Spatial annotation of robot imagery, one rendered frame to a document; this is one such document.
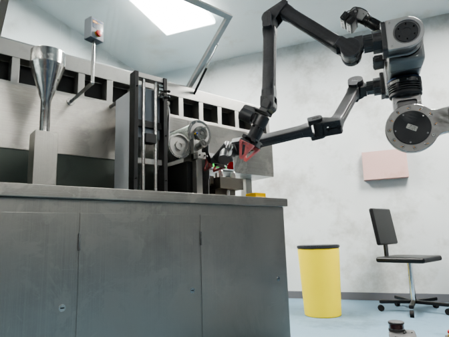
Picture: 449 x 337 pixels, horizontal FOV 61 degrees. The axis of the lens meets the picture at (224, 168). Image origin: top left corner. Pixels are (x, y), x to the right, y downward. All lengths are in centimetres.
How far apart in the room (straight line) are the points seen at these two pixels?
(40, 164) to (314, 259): 257
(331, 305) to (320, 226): 125
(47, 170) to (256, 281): 101
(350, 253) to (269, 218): 284
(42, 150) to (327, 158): 360
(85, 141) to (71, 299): 93
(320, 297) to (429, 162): 199
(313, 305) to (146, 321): 238
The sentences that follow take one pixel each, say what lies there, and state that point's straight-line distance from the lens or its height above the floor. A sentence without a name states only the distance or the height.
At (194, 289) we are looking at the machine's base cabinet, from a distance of 159.
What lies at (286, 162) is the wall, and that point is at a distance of 480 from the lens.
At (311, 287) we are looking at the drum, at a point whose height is 26.
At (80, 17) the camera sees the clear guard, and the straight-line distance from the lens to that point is 212.
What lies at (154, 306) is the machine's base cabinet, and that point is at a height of 48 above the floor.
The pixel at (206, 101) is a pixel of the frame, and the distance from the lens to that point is 253.
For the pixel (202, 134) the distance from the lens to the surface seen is 198.
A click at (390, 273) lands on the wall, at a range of 464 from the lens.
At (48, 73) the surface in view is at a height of 141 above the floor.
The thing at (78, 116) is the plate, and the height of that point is 134.
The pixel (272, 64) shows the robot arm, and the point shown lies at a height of 143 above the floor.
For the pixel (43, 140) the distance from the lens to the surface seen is 172.
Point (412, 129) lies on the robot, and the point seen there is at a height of 112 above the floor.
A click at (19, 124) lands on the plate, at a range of 199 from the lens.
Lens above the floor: 72
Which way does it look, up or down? 10 degrees up
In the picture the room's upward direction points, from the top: 2 degrees counter-clockwise
